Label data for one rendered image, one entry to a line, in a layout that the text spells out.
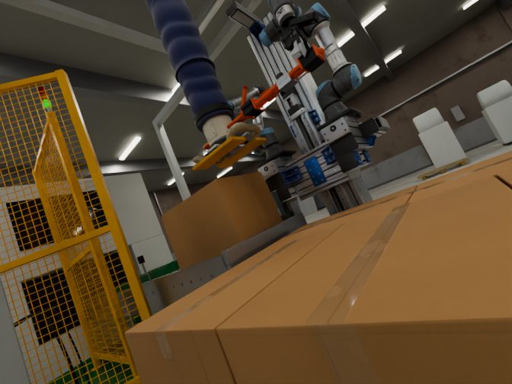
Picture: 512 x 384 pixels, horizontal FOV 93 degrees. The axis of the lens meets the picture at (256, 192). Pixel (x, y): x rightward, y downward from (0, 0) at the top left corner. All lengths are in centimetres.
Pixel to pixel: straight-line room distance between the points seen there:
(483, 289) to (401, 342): 8
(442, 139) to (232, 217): 725
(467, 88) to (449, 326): 1132
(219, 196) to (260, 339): 95
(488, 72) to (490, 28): 134
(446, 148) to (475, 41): 477
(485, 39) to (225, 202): 1122
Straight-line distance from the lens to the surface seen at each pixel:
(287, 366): 36
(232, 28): 382
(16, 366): 150
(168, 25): 169
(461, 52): 1175
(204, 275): 121
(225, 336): 41
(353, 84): 157
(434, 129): 805
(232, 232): 123
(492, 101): 800
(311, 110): 182
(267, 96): 120
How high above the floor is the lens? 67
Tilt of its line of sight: 7 degrees up
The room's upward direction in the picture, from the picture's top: 23 degrees counter-clockwise
